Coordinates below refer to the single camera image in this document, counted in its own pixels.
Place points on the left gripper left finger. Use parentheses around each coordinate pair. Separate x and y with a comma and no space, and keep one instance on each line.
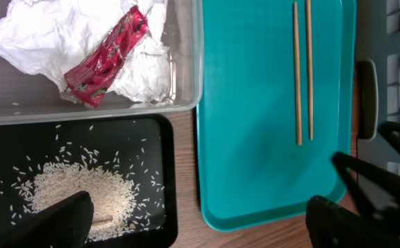
(64,224)

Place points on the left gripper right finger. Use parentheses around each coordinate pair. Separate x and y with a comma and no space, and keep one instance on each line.
(330,225)

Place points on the red snack wrapper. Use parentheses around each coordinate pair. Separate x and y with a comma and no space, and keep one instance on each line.
(89,81)

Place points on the wooden chopstick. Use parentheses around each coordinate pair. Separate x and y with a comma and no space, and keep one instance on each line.
(297,74)
(310,68)

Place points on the white napkin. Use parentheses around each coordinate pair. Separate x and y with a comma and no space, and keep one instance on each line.
(51,37)

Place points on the grey dishwasher rack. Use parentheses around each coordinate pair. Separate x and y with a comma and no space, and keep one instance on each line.
(378,65)

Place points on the clear plastic waste bin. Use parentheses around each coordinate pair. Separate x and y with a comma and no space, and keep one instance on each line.
(33,98)

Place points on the pile of white rice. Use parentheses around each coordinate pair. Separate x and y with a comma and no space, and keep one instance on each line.
(111,194)

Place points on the teal serving tray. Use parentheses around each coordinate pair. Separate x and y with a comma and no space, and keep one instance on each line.
(251,170)

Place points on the black plastic tray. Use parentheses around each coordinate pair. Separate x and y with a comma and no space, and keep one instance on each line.
(165,172)

